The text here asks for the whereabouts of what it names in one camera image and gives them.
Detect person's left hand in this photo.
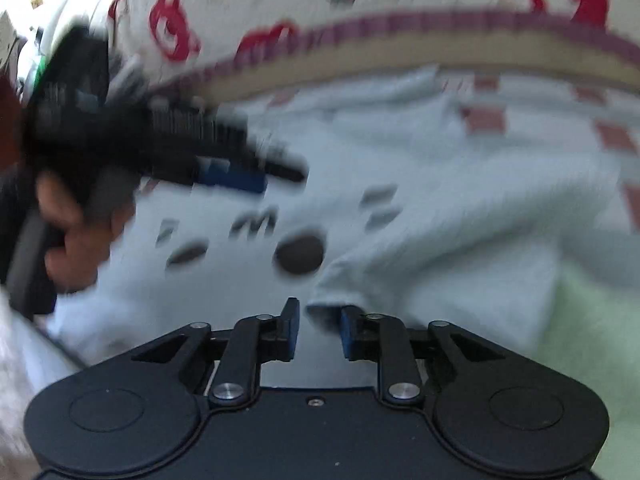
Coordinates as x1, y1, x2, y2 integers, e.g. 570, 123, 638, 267
36, 170, 127, 295

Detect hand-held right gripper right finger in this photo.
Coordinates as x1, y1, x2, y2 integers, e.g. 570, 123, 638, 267
340, 305, 507, 407

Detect light grey sweatshirt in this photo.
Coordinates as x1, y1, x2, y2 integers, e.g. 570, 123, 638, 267
47, 67, 626, 366

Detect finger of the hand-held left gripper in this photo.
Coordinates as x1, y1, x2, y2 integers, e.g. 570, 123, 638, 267
192, 142, 308, 196

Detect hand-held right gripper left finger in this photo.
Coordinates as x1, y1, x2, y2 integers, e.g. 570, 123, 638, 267
131, 297, 301, 408

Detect light green cloth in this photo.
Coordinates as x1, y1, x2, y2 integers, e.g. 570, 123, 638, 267
545, 260, 640, 480

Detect pale fuzzy cloth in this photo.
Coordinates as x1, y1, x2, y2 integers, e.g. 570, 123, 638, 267
0, 290, 86, 480

